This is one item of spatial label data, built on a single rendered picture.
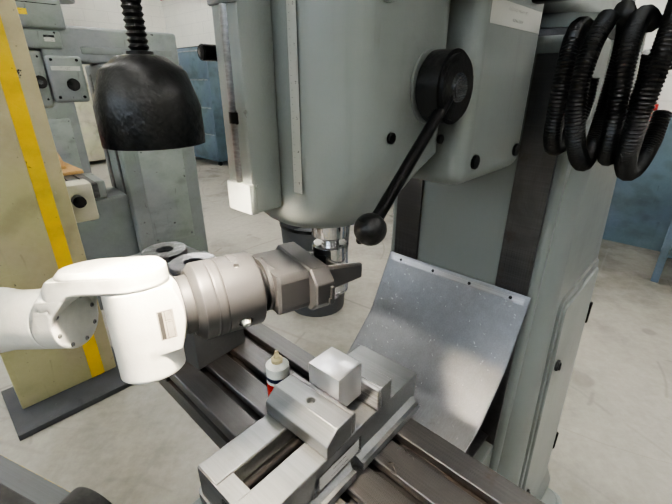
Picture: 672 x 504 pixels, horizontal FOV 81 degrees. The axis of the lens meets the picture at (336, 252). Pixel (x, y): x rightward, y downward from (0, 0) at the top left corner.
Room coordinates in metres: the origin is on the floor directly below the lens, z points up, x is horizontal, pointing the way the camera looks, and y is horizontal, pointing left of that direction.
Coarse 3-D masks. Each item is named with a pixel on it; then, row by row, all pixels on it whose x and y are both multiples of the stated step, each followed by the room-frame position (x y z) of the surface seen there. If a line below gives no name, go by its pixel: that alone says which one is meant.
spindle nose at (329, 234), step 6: (312, 228) 0.47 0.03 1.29; (330, 228) 0.45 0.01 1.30; (336, 228) 0.45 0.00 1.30; (342, 228) 0.46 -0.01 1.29; (348, 228) 0.47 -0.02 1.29; (312, 234) 0.47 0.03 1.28; (318, 234) 0.46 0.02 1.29; (324, 234) 0.45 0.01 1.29; (330, 234) 0.45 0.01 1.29; (336, 234) 0.45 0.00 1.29; (342, 234) 0.46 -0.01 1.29; (348, 234) 0.47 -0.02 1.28; (330, 240) 0.45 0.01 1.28
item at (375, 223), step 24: (456, 48) 0.42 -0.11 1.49; (432, 72) 0.41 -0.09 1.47; (456, 72) 0.42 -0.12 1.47; (432, 96) 0.40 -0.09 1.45; (456, 96) 0.41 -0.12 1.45; (432, 120) 0.40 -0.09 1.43; (456, 120) 0.43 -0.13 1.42; (408, 168) 0.37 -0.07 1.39; (360, 216) 0.34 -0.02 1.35; (384, 216) 0.34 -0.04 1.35; (360, 240) 0.32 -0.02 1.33
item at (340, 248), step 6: (318, 240) 0.48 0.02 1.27; (342, 240) 0.48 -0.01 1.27; (312, 246) 0.47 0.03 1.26; (318, 246) 0.46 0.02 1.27; (324, 246) 0.46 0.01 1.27; (330, 246) 0.46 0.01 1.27; (336, 246) 0.46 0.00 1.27; (342, 246) 0.46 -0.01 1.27; (318, 252) 0.46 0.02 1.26; (324, 252) 0.45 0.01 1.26; (330, 252) 0.45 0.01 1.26; (336, 252) 0.45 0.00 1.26; (342, 252) 0.46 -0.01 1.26
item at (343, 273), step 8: (336, 264) 0.45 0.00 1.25; (344, 264) 0.45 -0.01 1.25; (352, 264) 0.46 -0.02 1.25; (360, 264) 0.46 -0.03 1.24; (336, 272) 0.44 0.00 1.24; (344, 272) 0.45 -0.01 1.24; (352, 272) 0.46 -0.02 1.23; (360, 272) 0.46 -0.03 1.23; (336, 280) 0.44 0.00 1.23; (344, 280) 0.45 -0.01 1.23; (352, 280) 0.46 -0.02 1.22
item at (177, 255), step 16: (128, 256) 0.76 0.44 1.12; (160, 256) 0.73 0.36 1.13; (176, 256) 0.74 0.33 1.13; (192, 256) 0.73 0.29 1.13; (208, 256) 0.73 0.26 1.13; (176, 272) 0.67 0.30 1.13; (192, 336) 0.62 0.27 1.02; (224, 336) 0.67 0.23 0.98; (240, 336) 0.71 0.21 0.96; (192, 352) 0.63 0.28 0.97; (208, 352) 0.64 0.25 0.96; (224, 352) 0.67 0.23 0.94
